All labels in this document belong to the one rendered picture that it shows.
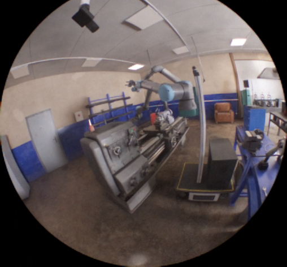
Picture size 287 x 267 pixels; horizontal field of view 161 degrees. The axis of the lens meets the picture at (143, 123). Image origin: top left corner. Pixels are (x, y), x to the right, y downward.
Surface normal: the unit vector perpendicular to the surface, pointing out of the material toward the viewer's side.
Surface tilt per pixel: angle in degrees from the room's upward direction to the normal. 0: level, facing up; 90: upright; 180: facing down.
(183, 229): 0
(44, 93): 90
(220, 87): 90
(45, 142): 90
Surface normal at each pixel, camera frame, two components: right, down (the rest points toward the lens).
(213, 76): -0.59, 0.30
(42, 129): 0.78, -0.01
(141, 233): -0.19, -0.95
